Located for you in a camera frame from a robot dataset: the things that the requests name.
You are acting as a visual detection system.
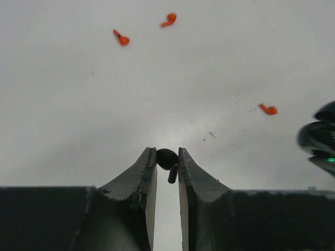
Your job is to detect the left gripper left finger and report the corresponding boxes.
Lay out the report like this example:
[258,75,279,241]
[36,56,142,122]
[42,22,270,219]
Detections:
[1,147,157,250]

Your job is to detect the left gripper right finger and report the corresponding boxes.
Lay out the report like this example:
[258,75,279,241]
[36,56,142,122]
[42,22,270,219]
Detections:
[178,148,334,250]

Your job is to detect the black earbud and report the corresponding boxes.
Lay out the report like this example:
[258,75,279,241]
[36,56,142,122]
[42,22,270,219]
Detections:
[157,149,178,184]

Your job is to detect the black case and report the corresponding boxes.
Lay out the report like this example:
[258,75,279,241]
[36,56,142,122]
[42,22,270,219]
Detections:
[297,101,334,176]

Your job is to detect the red earbud bottom right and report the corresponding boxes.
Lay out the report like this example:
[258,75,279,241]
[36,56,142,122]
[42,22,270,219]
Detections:
[259,103,278,116]

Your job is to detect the red earbud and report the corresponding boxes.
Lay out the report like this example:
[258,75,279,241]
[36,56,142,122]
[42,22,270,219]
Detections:
[160,13,177,28]
[259,103,278,116]
[113,29,130,46]

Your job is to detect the red earbud top left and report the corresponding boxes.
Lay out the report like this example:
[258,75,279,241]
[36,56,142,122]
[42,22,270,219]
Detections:
[113,29,130,46]

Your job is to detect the red earbud top right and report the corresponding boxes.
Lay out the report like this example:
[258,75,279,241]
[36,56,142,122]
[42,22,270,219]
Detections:
[160,13,177,28]

